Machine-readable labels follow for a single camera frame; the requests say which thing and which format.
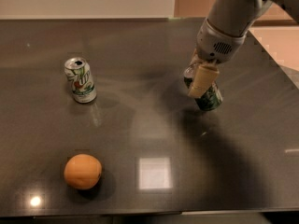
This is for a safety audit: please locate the dark green soda can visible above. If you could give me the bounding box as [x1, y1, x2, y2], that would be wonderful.
[184, 64, 222, 111]

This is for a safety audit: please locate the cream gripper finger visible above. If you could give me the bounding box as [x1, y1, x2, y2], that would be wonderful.
[188, 64, 220, 98]
[190, 49, 203, 65]

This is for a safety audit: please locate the orange fruit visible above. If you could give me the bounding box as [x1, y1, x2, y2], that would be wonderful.
[64, 154, 102, 190]

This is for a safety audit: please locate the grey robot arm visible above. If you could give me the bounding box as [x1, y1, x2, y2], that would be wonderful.
[188, 0, 299, 98]

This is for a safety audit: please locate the white 7up soda can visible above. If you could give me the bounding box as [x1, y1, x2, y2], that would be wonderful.
[64, 57, 96, 104]

